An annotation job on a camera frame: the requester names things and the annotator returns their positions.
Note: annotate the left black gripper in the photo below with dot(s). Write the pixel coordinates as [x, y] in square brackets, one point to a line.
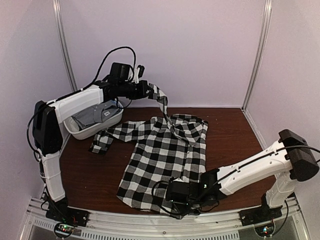
[142, 94]

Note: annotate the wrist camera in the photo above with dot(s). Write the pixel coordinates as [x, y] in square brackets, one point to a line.
[138, 73]
[177, 191]

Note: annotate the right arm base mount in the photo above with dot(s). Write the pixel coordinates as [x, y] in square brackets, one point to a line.
[259, 215]

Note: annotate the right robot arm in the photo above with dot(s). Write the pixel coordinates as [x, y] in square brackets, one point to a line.
[290, 158]

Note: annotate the right aluminium post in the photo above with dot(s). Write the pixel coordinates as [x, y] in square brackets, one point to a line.
[264, 31]

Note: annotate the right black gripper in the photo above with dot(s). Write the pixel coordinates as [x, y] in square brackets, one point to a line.
[182, 210]

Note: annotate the black white plaid shirt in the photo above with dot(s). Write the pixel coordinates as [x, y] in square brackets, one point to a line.
[167, 147]

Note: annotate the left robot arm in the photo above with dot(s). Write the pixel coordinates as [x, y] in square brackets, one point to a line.
[122, 81]

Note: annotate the grey folded shirt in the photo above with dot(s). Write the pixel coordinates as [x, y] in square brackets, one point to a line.
[96, 114]

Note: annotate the aluminium post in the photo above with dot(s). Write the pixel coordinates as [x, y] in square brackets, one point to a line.
[264, 31]
[63, 44]

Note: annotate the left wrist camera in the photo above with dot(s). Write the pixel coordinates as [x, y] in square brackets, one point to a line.
[138, 73]

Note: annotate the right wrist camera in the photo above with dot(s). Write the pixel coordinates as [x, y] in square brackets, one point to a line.
[177, 191]

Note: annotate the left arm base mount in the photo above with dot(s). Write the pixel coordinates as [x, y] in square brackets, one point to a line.
[72, 216]

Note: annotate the white plastic bin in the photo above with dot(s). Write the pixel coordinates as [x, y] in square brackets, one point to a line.
[75, 131]

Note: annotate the aluminium front rail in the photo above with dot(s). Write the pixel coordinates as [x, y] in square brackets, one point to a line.
[220, 225]

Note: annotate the left aluminium post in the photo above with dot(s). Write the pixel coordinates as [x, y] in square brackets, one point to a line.
[63, 44]

